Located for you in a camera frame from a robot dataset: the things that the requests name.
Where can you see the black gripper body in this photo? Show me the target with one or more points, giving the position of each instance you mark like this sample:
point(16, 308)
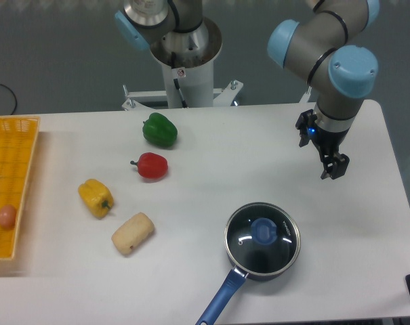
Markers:
point(327, 143)

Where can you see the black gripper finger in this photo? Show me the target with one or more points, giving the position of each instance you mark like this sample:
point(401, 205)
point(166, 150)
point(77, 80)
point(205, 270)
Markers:
point(304, 123)
point(334, 165)

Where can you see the glass pot lid blue knob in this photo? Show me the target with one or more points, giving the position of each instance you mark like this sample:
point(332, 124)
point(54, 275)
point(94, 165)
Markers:
point(262, 237)

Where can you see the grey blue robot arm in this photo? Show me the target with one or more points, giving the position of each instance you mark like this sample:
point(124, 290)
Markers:
point(318, 52)

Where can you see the green bell pepper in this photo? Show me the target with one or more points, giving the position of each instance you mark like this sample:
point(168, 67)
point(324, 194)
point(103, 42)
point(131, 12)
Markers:
point(159, 130)

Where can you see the red bell pepper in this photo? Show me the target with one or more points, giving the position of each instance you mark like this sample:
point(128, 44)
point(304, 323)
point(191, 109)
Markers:
point(151, 165)

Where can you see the beige bread loaf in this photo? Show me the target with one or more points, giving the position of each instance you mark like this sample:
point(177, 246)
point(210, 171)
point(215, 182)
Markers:
point(132, 233)

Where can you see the yellow bell pepper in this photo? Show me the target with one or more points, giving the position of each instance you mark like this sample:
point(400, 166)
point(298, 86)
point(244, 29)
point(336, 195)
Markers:
point(96, 197)

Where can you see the yellow plastic basket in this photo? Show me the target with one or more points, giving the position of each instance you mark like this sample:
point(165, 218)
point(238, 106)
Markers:
point(18, 138)

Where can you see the brown egg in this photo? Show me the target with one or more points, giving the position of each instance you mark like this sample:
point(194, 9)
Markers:
point(8, 216)

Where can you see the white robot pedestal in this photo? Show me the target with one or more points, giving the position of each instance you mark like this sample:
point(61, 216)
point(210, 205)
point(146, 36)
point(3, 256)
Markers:
point(187, 65)

